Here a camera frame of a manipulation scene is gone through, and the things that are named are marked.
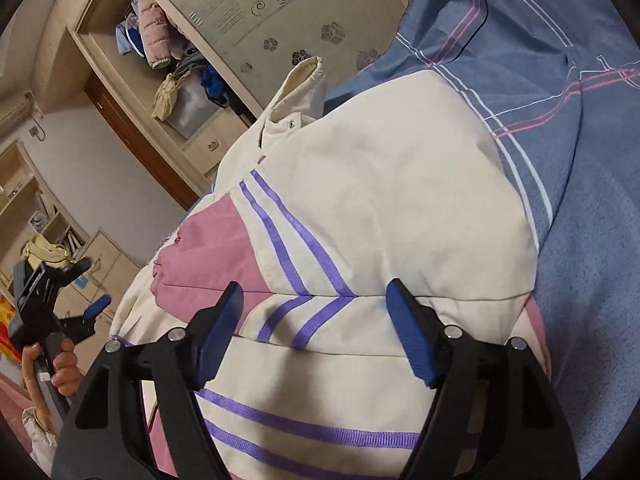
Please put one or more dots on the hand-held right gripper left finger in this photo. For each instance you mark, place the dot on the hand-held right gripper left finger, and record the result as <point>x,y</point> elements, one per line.
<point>218,332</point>

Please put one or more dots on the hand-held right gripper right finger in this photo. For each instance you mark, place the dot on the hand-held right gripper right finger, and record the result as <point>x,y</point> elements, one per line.
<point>407,332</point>

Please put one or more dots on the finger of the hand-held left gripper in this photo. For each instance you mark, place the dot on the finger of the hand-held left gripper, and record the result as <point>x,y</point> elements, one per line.
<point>75,268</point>
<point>97,306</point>

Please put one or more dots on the cream pink purple-striped jacket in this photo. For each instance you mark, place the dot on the cream pink purple-striped jacket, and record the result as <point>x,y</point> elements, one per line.
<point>360,240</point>

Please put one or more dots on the person's left forearm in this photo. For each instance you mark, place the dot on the person's left forearm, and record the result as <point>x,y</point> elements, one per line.
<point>40,405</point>

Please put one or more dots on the person's left hand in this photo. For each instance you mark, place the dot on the person's left hand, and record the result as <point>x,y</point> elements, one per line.
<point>64,367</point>

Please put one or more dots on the yellow cloth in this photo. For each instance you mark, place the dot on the yellow cloth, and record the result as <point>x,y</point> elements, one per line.
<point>46,252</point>

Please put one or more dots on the orange red cloth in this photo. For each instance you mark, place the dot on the orange red cloth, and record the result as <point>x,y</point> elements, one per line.
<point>6,327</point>

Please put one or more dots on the wooden shelf cabinet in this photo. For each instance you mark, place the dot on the wooden shelf cabinet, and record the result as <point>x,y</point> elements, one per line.
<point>50,240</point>

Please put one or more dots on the air conditioner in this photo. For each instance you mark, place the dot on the air conditioner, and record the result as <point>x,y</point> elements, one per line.
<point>14,112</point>

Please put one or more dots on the pale yellow garment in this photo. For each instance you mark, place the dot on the pale yellow garment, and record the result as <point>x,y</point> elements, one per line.
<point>166,97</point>

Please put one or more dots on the grey storage box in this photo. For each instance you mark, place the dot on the grey storage box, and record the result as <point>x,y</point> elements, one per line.
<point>192,110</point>

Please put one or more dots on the wooden wardrobe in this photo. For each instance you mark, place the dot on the wooden wardrobe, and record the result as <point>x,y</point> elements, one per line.
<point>150,50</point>

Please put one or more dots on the royal blue cloth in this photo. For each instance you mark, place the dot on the royal blue cloth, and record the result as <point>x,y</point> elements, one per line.
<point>212,82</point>

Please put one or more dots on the blue white garment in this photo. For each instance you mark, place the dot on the blue white garment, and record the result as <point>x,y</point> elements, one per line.
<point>126,35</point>

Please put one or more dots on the blue plaid bed sheet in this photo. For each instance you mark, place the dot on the blue plaid bed sheet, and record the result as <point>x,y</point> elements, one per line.
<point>540,125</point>

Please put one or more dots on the pink puffer jacket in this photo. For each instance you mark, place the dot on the pink puffer jacket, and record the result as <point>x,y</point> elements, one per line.
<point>152,27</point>

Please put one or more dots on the frosted floral sliding wardrobe door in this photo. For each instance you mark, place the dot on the frosted floral sliding wardrobe door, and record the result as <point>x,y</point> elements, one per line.
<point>285,15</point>

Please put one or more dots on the wall socket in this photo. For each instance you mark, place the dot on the wall socket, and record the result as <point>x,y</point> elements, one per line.
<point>35,131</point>

